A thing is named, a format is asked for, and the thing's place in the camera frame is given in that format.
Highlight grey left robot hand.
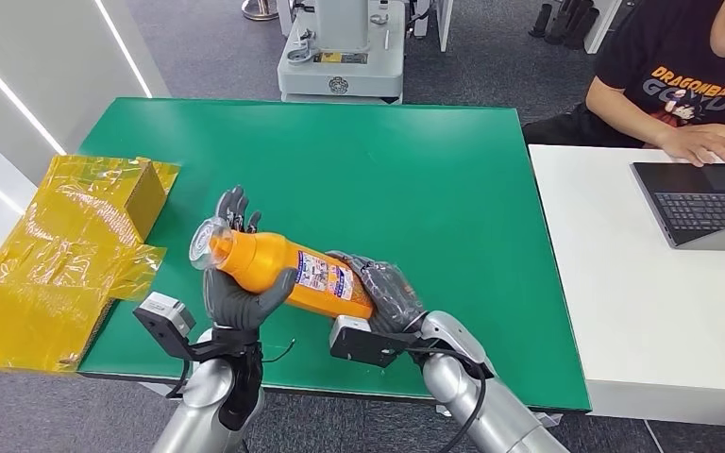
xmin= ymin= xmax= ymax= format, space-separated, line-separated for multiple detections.
xmin=202 ymin=185 xmax=299 ymax=332

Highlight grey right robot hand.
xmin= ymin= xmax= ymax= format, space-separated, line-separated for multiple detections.
xmin=327 ymin=250 xmax=427 ymax=336

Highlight orange plastic bottle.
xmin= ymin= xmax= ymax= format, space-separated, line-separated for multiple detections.
xmin=188 ymin=216 xmax=378 ymax=321

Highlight green table mat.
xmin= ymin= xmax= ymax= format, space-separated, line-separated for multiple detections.
xmin=78 ymin=96 xmax=591 ymax=413

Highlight yellow taped cardboard box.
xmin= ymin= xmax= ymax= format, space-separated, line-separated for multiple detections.
xmin=0 ymin=155 xmax=181 ymax=375

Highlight white side table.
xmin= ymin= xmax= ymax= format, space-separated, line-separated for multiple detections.
xmin=529 ymin=143 xmax=725 ymax=428

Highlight chrome stand base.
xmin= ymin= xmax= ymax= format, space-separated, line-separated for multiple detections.
xmin=242 ymin=0 xmax=281 ymax=23

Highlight black chair legs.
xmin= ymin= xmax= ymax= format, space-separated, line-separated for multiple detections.
xmin=529 ymin=0 xmax=602 ymax=51

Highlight dark grey laptop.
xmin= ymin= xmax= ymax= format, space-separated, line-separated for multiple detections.
xmin=630 ymin=160 xmax=725 ymax=251

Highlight person's hand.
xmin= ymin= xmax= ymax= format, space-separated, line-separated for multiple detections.
xmin=657 ymin=126 xmax=725 ymax=168

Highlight person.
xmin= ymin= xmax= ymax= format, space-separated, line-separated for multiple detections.
xmin=521 ymin=0 xmax=725 ymax=168

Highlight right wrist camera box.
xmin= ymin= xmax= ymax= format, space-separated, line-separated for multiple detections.
xmin=329 ymin=314 xmax=420 ymax=369

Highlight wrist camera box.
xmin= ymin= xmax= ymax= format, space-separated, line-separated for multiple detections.
xmin=132 ymin=292 xmax=198 ymax=362
xmin=329 ymin=314 xmax=420 ymax=369

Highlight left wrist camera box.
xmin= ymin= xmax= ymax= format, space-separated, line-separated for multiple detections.
xmin=132 ymin=292 xmax=198 ymax=362

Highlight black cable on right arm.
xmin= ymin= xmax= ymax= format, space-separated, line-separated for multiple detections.
xmin=407 ymin=346 xmax=489 ymax=453

